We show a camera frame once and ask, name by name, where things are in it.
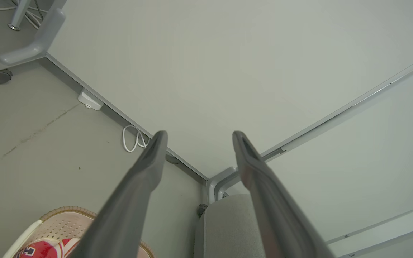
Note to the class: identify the grey fabric sofa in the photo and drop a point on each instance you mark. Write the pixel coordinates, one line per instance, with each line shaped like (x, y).
(224, 229)

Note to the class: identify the small white adapter box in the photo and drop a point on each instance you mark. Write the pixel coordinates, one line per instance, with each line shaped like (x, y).
(89, 99)

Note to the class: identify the grey metal table leg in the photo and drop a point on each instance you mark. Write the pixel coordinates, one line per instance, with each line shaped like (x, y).
(19, 14)

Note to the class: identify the grey partition foot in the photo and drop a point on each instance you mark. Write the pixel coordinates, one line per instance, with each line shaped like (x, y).
(212, 186)
(41, 43)
(228, 181)

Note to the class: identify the red and white jersey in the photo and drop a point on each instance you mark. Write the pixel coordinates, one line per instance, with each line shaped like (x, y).
(45, 249)

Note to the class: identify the white partition panel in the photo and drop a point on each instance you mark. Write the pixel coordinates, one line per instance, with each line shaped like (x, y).
(228, 64)
(353, 161)

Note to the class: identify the cream perforated laundry basket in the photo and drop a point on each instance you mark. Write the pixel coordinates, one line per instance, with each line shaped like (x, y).
(63, 222)

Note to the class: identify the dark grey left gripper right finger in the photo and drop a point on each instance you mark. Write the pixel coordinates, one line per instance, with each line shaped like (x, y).
(274, 215)

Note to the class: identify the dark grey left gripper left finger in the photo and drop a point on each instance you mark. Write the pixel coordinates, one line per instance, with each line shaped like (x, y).
(127, 204)

